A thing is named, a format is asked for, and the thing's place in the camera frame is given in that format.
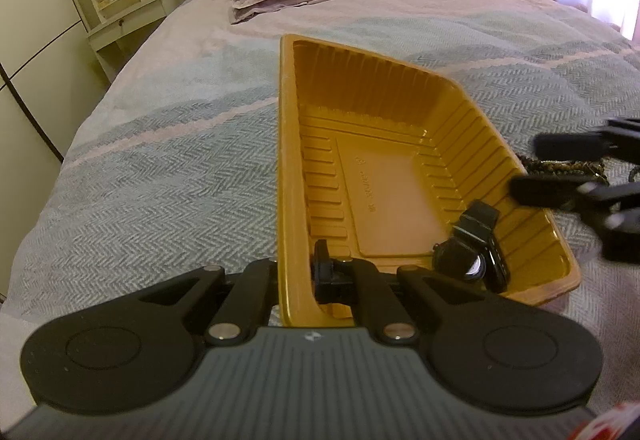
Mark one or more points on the red patterned cloth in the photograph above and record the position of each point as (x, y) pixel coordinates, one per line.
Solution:
(612, 420)

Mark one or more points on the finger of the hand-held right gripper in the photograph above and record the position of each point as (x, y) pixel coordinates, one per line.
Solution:
(565, 145)
(540, 192)

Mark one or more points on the white dressing table with mirror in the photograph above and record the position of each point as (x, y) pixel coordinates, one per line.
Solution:
(125, 14)

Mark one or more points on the yellow plastic tray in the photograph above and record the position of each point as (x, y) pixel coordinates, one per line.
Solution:
(390, 180)

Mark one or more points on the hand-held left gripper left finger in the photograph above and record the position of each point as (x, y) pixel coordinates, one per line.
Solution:
(260, 281)

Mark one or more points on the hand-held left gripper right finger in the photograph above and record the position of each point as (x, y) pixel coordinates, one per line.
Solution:
(323, 277)

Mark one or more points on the black wristwatch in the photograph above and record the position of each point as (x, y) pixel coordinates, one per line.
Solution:
(475, 252)

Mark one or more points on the white wardrobe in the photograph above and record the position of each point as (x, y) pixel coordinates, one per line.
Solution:
(30, 44)

